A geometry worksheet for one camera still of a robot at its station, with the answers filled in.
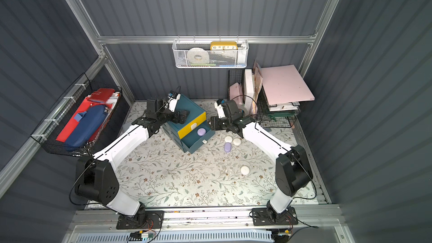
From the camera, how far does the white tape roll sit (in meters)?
0.84

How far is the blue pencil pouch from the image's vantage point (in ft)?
2.12

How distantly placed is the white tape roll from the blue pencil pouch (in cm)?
47
